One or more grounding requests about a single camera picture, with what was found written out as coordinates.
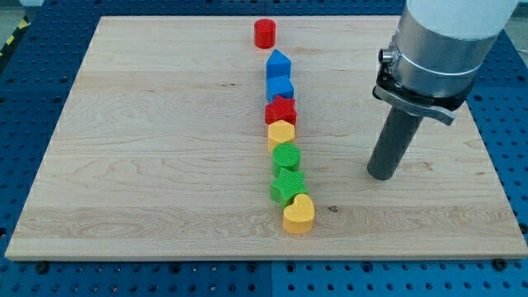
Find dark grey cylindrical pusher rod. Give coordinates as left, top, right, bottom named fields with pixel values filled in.
left=367, top=107, right=423, bottom=181

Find red cylinder block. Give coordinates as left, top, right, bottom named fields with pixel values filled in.
left=253, top=18, right=276, bottom=49

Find wooden board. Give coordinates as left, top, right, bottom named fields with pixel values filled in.
left=6, top=16, right=527, bottom=262

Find yellow hexagon block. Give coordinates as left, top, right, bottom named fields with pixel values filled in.
left=267, top=120, right=295, bottom=153

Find black silver tool clamp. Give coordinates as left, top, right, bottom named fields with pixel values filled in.
left=372, top=65, right=474, bottom=125

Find yellow heart block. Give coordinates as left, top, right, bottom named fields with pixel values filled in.
left=282, top=194, right=315, bottom=234

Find blue cube block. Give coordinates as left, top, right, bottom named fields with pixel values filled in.
left=266, top=76, right=295, bottom=103

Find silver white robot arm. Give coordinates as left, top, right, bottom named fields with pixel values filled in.
left=367, top=0, right=519, bottom=180

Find red star block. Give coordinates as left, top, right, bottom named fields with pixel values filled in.
left=264, top=95, right=297, bottom=125

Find green cylinder block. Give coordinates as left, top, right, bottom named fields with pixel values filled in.
left=271, top=143, right=301, bottom=177

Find blue triangle block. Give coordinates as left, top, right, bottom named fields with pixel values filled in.
left=266, top=49, right=292, bottom=78

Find green star block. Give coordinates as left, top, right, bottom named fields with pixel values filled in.
left=271, top=167, right=309, bottom=209

